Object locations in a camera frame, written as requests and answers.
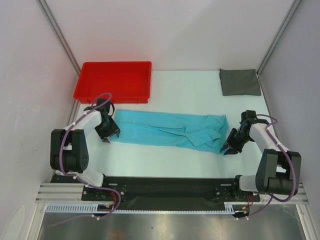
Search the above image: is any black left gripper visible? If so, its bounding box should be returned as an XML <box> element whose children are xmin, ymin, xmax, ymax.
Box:
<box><xmin>94</xmin><ymin>115</ymin><xmax>120</xmax><ymax>143</ymax></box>

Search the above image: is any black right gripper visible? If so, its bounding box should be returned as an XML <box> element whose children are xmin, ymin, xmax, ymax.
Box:
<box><xmin>220</xmin><ymin>127</ymin><xmax>253</xmax><ymax>155</ymax></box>

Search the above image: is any light blue t-shirt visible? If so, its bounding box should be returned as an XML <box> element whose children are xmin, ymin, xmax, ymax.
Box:
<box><xmin>110</xmin><ymin>110</ymin><xmax>229</xmax><ymax>154</ymax></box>

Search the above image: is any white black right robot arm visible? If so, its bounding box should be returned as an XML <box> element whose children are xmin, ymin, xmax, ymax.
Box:
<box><xmin>220</xmin><ymin>110</ymin><xmax>302</xmax><ymax>202</ymax></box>

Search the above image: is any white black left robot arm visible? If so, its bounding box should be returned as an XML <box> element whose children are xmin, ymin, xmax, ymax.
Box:
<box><xmin>50</xmin><ymin>98</ymin><xmax>121</xmax><ymax>200</ymax></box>

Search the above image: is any red plastic tray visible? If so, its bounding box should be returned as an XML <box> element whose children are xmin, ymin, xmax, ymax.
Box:
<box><xmin>73</xmin><ymin>61</ymin><xmax>152</xmax><ymax>104</ymax></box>

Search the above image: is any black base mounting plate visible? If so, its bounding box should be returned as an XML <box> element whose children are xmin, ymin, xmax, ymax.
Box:
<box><xmin>49</xmin><ymin>175</ymin><xmax>261</xmax><ymax>212</ymax></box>

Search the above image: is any folded grey t-shirt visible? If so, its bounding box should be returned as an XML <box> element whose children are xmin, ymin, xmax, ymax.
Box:
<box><xmin>219</xmin><ymin>68</ymin><xmax>262</xmax><ymax>96</ymax></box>

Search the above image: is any white slotted cable duct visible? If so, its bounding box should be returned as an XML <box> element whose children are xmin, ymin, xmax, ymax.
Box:
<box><xmin>45</xmin><ymin>203</ymin><xmax>248</xmax><ymax>215</ymax></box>

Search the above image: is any aluminium front frame rail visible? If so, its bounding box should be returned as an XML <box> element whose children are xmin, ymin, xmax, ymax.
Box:
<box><xmin>35</xmin><ymin>183</ymin><xmax>309</xmax><ymax>205</ymax></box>

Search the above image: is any left aluminium corner post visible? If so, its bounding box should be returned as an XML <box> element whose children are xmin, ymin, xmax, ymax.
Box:
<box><xmin>36</xmin><ymin>0</ymin><xmax>81</xmax><ymax>76</ymax></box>

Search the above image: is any aluminium corner post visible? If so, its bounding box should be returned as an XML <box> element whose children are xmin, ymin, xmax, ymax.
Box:
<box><xmin>256</xmin><ymin>0</ymin><xmax>303</xmax><ymax>77</ymax></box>
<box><xmin>36</xmin><ymin>0</ymin><xmax>81</xmax><ymax>76</ymax></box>

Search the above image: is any right aluminium corner post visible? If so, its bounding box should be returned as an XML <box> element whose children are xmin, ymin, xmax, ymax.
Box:
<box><xmin>256</xmin><ymin>0</ymin><xmax>303</xmax><ymax>77</ymax></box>

